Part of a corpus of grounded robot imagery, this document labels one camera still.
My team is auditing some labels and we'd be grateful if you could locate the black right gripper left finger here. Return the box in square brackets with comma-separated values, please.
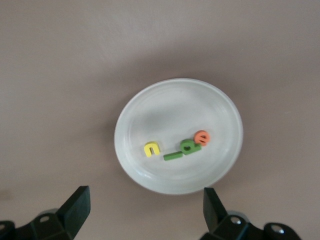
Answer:
[0, 185, 91, 240]

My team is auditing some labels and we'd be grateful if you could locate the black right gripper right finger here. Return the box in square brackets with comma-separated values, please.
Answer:
[199, 187, 305, 240]

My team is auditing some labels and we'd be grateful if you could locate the green letter p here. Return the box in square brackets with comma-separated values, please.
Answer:
[180, 139, 202, 156]

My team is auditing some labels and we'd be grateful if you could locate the green letter l bar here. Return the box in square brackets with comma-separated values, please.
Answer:
[163, 151, 183, 162]

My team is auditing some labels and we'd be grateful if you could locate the orange letter e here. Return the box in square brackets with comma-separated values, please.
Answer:
[194, 129, 211, 147]

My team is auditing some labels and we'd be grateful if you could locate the yellow letter u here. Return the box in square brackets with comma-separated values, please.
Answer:
[143, 141, 161, 158]

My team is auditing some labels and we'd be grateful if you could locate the beige brown round plate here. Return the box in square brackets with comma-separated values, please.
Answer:
[114, 78, 244, 196]

